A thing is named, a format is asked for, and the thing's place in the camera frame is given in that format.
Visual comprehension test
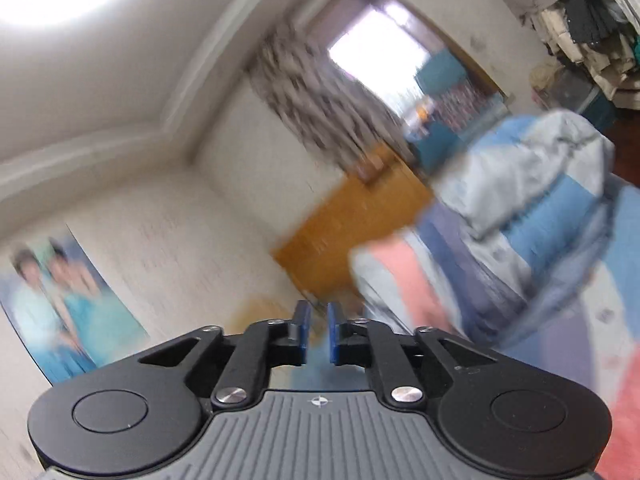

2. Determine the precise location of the cluttered clothes rack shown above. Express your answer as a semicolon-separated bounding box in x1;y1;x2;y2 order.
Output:
502;0;639;113

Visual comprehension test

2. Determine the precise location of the wall portrait poster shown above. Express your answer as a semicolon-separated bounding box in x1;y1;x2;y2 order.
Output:
1;228;148;384

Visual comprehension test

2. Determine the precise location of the striped crumpled duvet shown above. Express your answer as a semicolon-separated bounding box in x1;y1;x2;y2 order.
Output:
350;110;620;346

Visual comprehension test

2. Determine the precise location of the patterned curtain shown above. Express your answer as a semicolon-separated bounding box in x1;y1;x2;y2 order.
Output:
247;22;413;170

